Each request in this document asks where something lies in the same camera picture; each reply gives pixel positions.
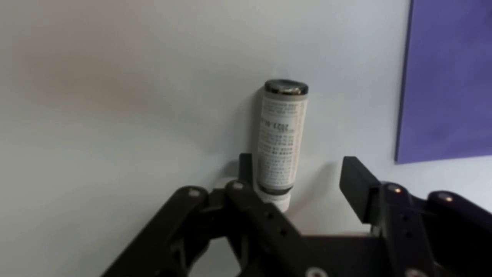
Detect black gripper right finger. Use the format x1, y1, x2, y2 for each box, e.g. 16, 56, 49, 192
340, 158, 492, 277

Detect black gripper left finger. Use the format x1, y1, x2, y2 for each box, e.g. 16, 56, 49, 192
102, 153, 329, 277

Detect white marker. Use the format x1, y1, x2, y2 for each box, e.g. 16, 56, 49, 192
257, 79, 309, 213

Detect purple mat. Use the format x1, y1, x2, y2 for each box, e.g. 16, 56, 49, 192
395, 0, 492, 164

